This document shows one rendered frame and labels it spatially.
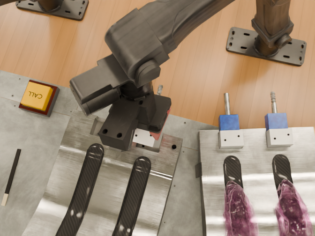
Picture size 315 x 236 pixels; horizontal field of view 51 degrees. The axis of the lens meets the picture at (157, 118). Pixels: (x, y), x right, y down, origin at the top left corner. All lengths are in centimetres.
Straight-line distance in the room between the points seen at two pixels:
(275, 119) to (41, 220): 55
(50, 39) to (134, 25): 54
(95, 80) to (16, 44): 54
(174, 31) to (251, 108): 46
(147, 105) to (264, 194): 35
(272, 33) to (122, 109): 38
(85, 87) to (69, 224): 35
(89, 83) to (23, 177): 45
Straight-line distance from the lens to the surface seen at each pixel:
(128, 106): 54
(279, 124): 80
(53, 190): 77
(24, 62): 98
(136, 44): 45
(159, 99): 61
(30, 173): 88
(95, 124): 78
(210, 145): 77
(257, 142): 79
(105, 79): 49
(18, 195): 89
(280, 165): 80
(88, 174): 75
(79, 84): 49
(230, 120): 77
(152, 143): 67
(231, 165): 77
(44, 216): 76
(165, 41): 45
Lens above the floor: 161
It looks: 75 degrees down
